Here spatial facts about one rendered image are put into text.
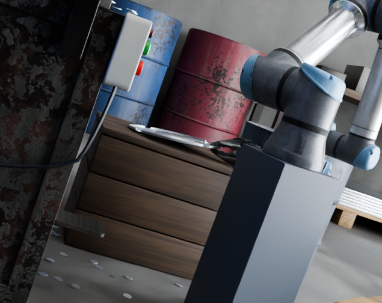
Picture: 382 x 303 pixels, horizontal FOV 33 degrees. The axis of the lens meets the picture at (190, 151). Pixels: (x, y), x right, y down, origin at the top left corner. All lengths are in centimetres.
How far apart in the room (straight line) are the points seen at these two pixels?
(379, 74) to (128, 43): 86
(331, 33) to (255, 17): 321
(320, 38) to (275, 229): 53
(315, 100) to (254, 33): 346
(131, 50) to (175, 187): 73
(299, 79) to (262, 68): 11
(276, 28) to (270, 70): 342
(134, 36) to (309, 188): 57
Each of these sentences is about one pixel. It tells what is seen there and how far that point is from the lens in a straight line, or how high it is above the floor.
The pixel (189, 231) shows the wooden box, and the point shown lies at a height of 14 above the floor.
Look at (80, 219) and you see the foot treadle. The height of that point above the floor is 16.
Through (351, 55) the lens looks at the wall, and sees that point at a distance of 520.
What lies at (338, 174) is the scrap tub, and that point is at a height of 42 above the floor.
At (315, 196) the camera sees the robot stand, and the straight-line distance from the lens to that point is 150.
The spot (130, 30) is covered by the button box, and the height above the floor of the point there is 60.
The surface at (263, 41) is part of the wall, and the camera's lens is 494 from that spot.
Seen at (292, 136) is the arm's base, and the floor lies 51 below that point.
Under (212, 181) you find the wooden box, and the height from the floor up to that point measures 30.
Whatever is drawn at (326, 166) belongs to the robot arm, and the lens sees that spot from 191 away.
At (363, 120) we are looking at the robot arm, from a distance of 181.
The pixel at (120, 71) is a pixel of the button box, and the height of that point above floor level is 52.
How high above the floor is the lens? 56
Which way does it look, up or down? 6 degrees down
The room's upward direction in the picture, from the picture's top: 20 degrees clockwise
